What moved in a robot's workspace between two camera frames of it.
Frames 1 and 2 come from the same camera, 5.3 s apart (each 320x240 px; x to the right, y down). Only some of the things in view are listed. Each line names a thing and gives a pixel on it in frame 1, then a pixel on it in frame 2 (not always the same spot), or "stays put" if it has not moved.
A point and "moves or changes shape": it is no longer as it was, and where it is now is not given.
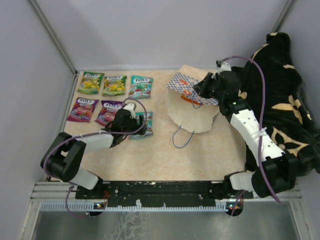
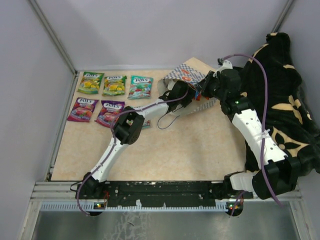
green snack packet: x=91 y=82 stays put
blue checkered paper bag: x=186 y=107 moves or changes shape
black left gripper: x=137 y=127 to x=191 y=93
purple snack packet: x=107 y=112 stays put
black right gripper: x=201 y=87 stays put
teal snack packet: x=140 y=87 stays put
